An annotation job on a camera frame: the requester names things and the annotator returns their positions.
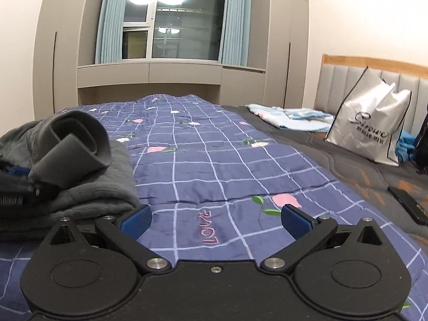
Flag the beige built-in wardrobe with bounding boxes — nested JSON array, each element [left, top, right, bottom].
[[33, 0, 309, 118]]

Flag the light blue folded clothes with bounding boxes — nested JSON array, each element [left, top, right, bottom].
[[245, 104, 335, 133]]

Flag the black flat device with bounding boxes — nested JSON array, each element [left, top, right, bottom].
[[387, 186, 428, 226]]

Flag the dark grey mattress sheet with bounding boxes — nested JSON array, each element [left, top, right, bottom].
[[223, 106, 428, 251]]

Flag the grey fleece pants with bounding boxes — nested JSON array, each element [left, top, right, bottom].
[[1, 110, 140, 241]]

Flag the blue curtain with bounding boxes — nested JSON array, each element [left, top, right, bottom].
[[218, 0, 252, 67], [95, 0, 125, 64]]

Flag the white shopping bag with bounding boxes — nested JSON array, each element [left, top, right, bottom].
[[326, 67, 412, 167]]

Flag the blue cloth by headboard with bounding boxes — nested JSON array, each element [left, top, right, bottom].
[[395, 131, 416, 164]]

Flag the window with white frame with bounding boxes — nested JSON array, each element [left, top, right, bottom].
[[122, 0, 225, 61]]

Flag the right blue curtain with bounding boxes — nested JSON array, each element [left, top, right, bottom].
[[218, 0, 252, 67]]

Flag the blue floral checked quilt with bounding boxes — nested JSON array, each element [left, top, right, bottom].
[[1, 94, 427, 320]]

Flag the left blue curtain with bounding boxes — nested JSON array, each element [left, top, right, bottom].
[[95, 0, 125, 64]]

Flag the wooden padded headboard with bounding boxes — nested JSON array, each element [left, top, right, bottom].
[[314, 53, 428, 134]]

